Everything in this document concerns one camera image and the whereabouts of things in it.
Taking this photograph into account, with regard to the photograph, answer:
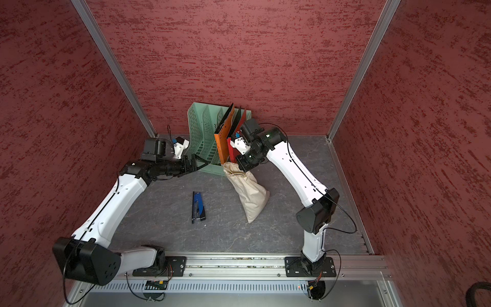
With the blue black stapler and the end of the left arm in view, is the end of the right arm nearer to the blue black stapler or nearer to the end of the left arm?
the end of the left arm

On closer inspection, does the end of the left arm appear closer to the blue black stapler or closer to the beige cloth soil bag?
the beige cloth soil bag

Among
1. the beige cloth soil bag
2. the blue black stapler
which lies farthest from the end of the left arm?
the blue black stapler

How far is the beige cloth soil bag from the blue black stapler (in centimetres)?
19

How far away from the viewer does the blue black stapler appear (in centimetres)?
87

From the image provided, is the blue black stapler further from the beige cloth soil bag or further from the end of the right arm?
the end of the right arm

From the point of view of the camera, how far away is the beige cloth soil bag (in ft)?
2.44

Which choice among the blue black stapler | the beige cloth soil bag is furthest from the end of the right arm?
the blue black stapler
